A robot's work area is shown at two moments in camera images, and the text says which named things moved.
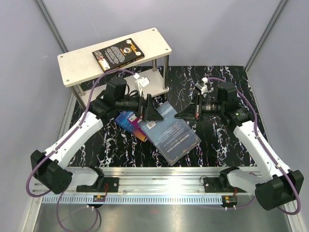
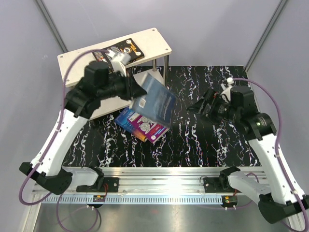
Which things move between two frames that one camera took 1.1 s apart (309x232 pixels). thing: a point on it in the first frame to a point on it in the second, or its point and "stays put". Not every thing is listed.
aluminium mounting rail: (159, 181) stays put
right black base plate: (211, 184) stays put
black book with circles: (116, 55) stays put
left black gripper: (146, 110) to (133, 89)
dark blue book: (173, 137) to (158, 104)
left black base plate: (110, 184) stays put
